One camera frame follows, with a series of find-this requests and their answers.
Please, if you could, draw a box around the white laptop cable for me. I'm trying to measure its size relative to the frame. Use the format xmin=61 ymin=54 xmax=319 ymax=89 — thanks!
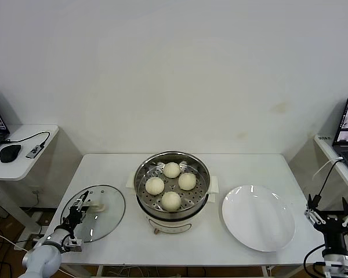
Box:
xmin=311 ymin=157 xmax=345 ymax=179

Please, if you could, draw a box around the white side table with mouse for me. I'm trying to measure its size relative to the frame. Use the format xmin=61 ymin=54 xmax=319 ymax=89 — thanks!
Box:
xmin=0 ymin=124 xmax=60 ymax=241

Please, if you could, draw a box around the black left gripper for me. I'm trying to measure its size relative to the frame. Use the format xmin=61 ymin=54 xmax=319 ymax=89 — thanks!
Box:
xmin=62 ymin=190 xmax=90 ymax=232

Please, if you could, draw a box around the round glass pot lid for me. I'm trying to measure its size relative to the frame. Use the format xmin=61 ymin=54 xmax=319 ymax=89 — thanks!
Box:
xmin=60 ymin=184 xmax=126 ymax=243

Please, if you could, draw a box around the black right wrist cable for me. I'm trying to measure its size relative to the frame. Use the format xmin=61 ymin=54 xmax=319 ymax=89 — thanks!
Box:
xmin=303 ymin=244 xmax=325 ymax=278

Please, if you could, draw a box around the grey usb hub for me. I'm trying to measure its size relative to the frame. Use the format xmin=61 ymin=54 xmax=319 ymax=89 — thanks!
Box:
xmin=25 ymin=144 xmax=45 ymax=159

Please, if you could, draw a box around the white floor cable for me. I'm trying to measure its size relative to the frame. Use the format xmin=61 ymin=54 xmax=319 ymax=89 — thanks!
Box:
xmin=0 ymin=223 xmax=37 ymax=258

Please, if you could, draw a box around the black computer mouse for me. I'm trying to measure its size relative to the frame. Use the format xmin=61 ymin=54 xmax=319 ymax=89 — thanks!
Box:
xmin=0 ymin=144 xmax=21 ymax=163

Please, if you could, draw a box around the white steamed baozi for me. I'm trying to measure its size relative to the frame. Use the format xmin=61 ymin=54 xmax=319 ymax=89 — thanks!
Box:
xmin=144 ymin=177 xmax=165 ymax=195
xmin=177 ymin=172 xmax=197 ymax=191
xmin=162 ymin=162 xmax=181 ymax=178
xmin=161 ymin=191 xmax=182 ymax=211

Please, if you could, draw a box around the black usb hub cable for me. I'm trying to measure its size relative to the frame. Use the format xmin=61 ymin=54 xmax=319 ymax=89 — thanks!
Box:
xmin=2 ymin=131 xmax=51 ymax=145

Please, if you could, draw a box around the black cable with adapter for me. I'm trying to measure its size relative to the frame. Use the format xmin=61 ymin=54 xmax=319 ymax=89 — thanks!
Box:
xmin=310 ymin=159 xmax=343 ymax=209

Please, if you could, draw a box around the white electric cooker pot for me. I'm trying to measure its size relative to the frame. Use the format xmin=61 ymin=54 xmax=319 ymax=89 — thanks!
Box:
xmin=125 ymin=174 xmax=220 ymax=236

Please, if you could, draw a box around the white round plate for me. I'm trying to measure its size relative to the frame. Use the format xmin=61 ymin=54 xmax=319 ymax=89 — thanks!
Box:
xmin=222 ymin=185 xmax=296 ymax=252

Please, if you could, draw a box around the stainless steel steamer basket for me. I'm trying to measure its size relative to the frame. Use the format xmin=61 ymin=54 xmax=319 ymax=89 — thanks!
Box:
xmin=133 ymin=150 xmax=211 ymax=217

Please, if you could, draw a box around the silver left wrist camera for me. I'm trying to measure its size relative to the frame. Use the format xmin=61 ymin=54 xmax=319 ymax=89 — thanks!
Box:
xmin=64 ymin=237 xmax=84 ymax=253

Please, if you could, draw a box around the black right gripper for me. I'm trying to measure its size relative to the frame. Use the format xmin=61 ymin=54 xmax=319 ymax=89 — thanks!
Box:
xmin=304 ymin=193 xmax=348 ymax=255

